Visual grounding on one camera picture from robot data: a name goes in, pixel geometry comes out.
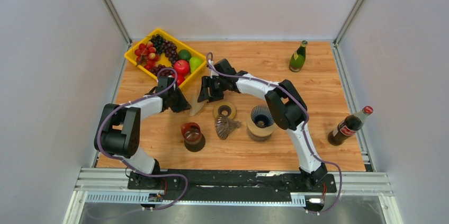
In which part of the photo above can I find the glass server with wooden collar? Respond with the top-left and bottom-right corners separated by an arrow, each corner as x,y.
247,115 -> 277,142

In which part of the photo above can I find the blue ribbed dripper cone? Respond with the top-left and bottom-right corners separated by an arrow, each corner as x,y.
250,105 -> 275,128

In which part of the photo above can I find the clear glass ribbed dripper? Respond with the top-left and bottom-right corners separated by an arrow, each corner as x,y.
214,115 -> 241,140

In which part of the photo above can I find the yellow plastic fruit tray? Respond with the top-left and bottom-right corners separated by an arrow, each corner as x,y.
124,29 -> 207,90

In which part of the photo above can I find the small wooden dripper ring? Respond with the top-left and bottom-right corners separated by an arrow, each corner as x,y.
213,101 -> 237,121

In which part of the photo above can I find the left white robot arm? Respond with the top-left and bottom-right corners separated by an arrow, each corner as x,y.
94,77 -> 191,189

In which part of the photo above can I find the green lime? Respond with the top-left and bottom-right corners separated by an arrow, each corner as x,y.
178,49 -> 192,62

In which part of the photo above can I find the cola bottle red cap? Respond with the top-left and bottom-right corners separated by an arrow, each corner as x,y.
328,106 -> 374,146

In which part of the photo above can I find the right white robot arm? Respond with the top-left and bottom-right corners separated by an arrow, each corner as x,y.
197,57 -> 328,191

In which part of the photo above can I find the brown paper filter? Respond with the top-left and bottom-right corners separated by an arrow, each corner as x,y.
189,92 -> 206,117

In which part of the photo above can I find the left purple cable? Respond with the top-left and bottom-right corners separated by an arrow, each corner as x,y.
96,67 -> 188,212

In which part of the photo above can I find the red glass carafe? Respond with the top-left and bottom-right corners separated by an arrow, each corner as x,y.
181,122 -> 205,152

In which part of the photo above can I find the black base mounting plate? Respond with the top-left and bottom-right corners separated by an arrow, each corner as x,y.
125,169 -> 338,202

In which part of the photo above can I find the red apple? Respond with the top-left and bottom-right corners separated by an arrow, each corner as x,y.
175,74 -> 185,86
173,60 -> 190,76

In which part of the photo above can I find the dark purple grape bunch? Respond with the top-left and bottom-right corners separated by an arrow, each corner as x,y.
150,34 -> 179,65

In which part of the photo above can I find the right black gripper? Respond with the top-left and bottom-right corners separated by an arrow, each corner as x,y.
198,75 -> 228,103

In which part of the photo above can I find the green glass bottle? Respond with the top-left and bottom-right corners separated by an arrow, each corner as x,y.
289,40 -> 308,73

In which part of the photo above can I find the green pear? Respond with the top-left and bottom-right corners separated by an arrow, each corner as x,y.
189,57 -> 203,74

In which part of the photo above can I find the purple cable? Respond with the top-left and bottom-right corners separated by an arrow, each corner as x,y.
205,52 -> 343,216
96,67 -> 188,212

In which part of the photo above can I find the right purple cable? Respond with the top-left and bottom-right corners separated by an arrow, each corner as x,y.
205,52 -> 343,216

